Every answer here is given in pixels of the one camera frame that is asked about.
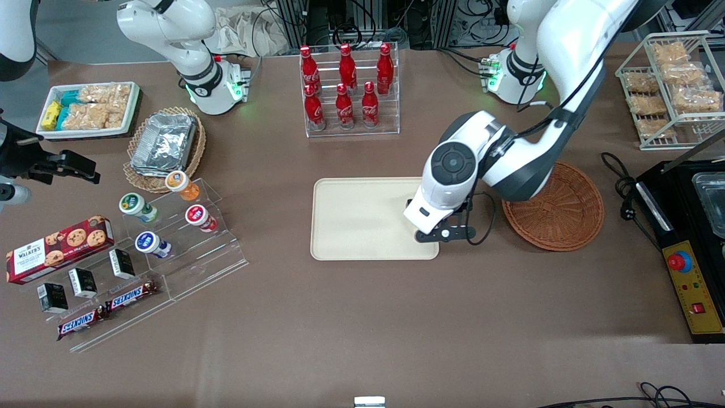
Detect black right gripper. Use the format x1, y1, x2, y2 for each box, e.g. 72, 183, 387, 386
0, 110, 101, 185

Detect oval light wicker basket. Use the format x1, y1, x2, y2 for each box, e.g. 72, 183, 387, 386
123, 107, 207, 194

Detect beige plastic tray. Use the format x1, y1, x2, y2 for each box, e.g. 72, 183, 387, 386
310, 177, 440, 261

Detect round brown wicker basket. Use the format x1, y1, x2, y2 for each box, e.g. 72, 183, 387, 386
502, 161, 605, 252

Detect puffed rice snack bag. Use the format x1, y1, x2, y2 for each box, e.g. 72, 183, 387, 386
671, 86, 723, 114
61, 103, 126, 131
651, 42, 690, 66
637, 117, 677, 140
78, 84, 132, 106
623, 71, 660, 95
660, 61, 709, 86
629, 93, 668, 117

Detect green lid yogurt cup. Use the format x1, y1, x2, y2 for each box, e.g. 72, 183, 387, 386
118, 193, 160, 223

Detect yellow snack packet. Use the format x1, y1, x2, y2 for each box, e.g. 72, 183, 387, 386
41, 101, 62, 131

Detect white rectangular dish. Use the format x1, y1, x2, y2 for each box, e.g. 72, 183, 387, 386
36, 82, 141, 140

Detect stacked aluminium foil containers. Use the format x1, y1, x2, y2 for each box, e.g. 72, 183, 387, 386
130, 112, 198, 176

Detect red Walkers cookie box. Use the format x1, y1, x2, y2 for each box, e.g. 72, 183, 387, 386
6, 215, 115, 285

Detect orange lid yogurt cup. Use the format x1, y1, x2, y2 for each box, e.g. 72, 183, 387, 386
165, 171, 201, 202

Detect blue lid yogurt cup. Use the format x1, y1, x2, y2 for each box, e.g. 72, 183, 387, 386
134, 231, 173, 259

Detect small black box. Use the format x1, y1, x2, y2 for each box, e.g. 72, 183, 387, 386
109, 248, 136, 280
37, 282, 69, 314
68, 267, 98, 299

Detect red lid yogurt cup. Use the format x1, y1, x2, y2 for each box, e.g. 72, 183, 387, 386
185, 205, 219, 233

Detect clear acrylic bottle rack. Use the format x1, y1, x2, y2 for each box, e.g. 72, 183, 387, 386
299, 42, 400, 138

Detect Snickers chocolate bar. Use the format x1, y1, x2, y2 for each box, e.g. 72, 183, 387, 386
105, 279, 160, 313
57, 306, 108, 341

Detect red cola bottle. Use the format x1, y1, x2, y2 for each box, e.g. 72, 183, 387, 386
376, 42, 395, 95
304, 84, 327, 132
300, 45, 321, 95
335, 83, 356, 130
361, 81, 380, 129
339, 43, 358, 91

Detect clear acrylic cup riser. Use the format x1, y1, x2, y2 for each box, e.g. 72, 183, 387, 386
122, 178, 250, 301

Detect clear acrylic snack riser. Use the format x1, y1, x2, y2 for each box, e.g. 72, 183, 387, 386
17, 246, 176, 353

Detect beige cloth bag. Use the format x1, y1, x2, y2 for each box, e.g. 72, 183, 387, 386
205, 7, 289, 57

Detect black machine housing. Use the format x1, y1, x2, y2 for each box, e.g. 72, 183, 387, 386
634, 160, 725, 345

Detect red emergency stop button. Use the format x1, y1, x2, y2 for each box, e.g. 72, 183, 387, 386
667, 250, 693, 274

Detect grey metal rod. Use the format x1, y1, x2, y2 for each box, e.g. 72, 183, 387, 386
660, 130, 725, 173

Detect yellow control box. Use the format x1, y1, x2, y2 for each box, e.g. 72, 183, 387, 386
662, 241, 724, 336

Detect black equipment rack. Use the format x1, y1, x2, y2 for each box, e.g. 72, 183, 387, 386
272, 0, 510, 49

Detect clear plastic container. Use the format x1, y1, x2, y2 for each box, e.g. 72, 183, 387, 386
692, 173, 725, 239

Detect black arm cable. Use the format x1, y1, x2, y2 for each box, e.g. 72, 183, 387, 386
464, 101, 568, 246

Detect black base cables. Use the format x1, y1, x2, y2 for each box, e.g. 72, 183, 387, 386
435, 46, 489, 77

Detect black cable with plug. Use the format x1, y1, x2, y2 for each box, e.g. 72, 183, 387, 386
600, 152, 664, 251

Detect white wire rack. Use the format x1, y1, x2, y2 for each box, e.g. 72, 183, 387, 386
616, 31, 725, 151

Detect black floor cables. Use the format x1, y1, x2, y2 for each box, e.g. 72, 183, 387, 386
535, 381, 725, 408

